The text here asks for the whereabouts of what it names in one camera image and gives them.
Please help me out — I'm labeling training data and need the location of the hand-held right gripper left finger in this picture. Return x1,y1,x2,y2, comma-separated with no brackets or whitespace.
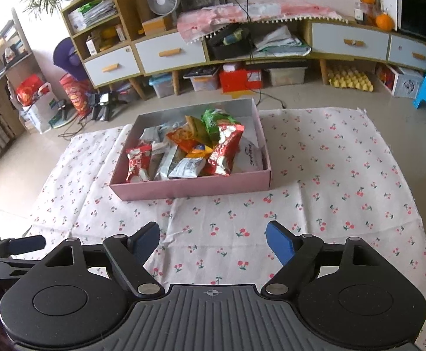
39,221,165,298

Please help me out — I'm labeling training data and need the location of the dark-lidded plastic box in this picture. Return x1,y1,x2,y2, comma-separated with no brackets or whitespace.
184,68,221,92

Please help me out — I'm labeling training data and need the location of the orange cardboard box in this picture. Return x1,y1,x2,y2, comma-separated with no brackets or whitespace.
142,15,173,36

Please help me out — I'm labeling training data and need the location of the white green snack packet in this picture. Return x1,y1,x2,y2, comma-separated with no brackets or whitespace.
168,156,208,180

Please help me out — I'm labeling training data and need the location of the white drawer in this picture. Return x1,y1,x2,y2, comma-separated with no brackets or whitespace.
135,32,207,74
84,47,140,87
311,23,391,62
388,35,426,71

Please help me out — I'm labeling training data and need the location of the red printed gift bag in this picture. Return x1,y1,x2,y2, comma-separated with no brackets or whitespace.
60,74,93,118

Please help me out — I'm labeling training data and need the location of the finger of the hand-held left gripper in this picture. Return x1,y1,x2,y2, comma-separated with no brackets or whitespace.
0,236,47,260

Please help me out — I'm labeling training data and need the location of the cherry printed cloth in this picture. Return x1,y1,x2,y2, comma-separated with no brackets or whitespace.
26,107,426,351

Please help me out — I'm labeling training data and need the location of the silver snack packet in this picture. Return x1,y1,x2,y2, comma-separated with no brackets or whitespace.
154,146,179,181

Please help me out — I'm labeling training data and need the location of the white paper bag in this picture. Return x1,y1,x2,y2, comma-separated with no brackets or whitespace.
19,84,58,134

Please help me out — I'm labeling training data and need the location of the pink cardboard box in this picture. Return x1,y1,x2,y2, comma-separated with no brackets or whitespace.
109,97,272,202

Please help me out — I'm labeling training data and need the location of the white printed box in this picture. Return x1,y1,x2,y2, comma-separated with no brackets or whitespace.
377,64,423,97

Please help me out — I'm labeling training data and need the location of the red gift box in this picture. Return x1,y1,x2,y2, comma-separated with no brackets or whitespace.
15,74,47,106

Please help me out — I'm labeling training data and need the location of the black small tripod device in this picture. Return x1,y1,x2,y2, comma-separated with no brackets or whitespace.
89,93,126,121

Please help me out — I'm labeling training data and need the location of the black storage box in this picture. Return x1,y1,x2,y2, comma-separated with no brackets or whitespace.
207,25,253,61

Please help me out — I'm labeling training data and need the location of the blue-lidded plastic box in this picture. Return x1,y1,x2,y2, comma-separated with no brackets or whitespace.
149,74,175,99

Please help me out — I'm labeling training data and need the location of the orange snack packet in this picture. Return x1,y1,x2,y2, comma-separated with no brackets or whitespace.
166,124,202,152

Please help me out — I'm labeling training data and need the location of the low wooden drawer cabinet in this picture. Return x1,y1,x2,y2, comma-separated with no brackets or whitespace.
134,18,426,99

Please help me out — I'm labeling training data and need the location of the white green paper pile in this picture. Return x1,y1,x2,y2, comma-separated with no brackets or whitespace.
253,25,312,57

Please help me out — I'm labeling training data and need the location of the white blue cracker packet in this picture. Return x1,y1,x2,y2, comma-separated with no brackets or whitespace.
138,124,173,150

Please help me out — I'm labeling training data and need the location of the wooden bookshelf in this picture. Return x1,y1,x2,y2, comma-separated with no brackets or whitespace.
0,7,45,143

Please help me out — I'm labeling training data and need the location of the tall wooden shelf cabinet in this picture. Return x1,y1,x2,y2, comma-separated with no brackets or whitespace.
61,0,142,90

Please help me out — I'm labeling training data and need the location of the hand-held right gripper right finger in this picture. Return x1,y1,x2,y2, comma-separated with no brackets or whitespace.
263,220,387,297

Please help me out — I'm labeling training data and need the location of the stack of papers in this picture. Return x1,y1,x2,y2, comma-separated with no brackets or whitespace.
68,0,120,32

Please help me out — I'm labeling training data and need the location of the green flat object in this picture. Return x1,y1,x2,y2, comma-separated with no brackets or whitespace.
48,99,78,128

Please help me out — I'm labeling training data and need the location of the black cable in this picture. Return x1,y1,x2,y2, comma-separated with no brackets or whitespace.
229,0,287,109

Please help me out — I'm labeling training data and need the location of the pink tasselled cloth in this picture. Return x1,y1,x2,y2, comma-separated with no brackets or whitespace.
176,2,356,44

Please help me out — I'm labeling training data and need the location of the purple round object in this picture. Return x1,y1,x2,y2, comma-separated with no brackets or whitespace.
53,37,85,81

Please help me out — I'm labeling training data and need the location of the yellow egg tray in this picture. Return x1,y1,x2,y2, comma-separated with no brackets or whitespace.
328,66,376,92

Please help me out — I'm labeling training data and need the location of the white black-print snack packet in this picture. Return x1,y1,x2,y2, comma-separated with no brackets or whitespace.
235,132,266,172

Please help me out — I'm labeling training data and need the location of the clear plastic storage box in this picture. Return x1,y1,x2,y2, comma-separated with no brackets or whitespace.
264,66,306,86

